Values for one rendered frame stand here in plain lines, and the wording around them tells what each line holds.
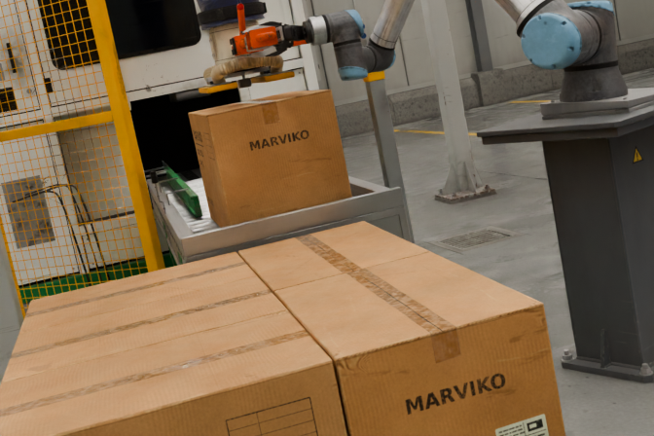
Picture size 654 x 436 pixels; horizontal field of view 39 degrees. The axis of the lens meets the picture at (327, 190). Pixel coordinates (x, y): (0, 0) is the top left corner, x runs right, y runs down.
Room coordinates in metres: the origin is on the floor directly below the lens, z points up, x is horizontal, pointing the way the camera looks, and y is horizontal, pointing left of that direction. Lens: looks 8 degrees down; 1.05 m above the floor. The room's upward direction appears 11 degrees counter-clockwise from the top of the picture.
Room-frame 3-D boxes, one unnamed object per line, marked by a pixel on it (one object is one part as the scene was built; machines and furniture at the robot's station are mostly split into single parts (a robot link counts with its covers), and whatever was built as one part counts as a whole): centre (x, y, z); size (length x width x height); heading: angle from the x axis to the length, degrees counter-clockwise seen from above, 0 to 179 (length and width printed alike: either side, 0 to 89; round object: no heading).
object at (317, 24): (3.00, -0.06, 1.14); 0.09 x 0.05 x 0.10; 12
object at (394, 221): (2.82, 0.11, 0.48); 0.70 x 0.03 x 0.15; 102
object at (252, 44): (2.62, 0.10, 1.13); 0.08 x 0.07 x 0.05; 11
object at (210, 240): (2.82, 0.11, 0.58); 0.70 x 0.03 x 0.06; 102
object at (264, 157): (3.19, 0.18, 0.75); 0.60 x 0.40 x 0.40; 13
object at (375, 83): (3.49, -0.25, 0.50); 0.07 x 0.07 x 1.00; 12
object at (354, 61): (3.02, -0.16, 1.02); 0.12 x 0.09 x 0.12; 139
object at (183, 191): (4.25, 0.70, 0.60); 1.60 x 0.10 x 0.09; 12
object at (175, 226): (3.90, 0.68, 0.50); 2.31 x 0.05 x 0.19; 12
